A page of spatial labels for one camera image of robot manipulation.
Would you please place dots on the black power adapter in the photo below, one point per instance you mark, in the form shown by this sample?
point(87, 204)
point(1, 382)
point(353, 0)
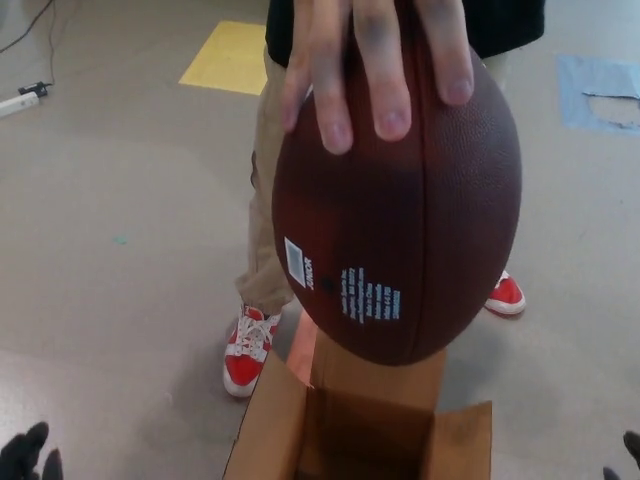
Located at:
point(35, 89)

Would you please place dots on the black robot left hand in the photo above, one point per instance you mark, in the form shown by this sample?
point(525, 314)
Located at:
point(22, 457)

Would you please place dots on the black shirt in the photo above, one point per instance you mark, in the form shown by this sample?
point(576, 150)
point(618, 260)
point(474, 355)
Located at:
point(505, 25)

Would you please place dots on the red white right sneaker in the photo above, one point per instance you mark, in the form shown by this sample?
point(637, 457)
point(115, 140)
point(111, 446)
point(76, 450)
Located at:
point(247, 357)

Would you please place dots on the torn blue sheet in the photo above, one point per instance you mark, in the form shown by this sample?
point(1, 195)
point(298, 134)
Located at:
point(575, 90)

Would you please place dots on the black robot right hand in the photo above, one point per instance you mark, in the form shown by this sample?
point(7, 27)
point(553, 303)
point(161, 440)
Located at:
point(632, 445)

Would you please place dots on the red white left sneaker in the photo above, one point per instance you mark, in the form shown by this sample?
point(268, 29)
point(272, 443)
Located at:
point(507, 297)

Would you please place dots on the yellow floor patch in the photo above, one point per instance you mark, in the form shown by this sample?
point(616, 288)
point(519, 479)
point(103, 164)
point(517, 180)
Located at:
point(225, 57)

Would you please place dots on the open cardboard box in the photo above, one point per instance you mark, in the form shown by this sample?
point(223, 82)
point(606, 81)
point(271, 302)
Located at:
point(280, 425)

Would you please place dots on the white power strip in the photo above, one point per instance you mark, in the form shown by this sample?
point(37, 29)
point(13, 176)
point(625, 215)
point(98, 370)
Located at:
point(17, 105)

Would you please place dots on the copper coloured flat sheet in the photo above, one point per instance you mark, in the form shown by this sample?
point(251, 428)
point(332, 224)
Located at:
point(297, 345)

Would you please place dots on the person's right hand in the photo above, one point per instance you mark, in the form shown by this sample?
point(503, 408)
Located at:
point(345, 65)

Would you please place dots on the red white sneaker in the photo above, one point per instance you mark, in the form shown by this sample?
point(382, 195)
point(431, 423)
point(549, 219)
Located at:
point(247, 357)
point(507, 297)

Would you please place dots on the brown junior football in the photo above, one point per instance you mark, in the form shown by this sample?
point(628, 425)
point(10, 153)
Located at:
point(390, 225)

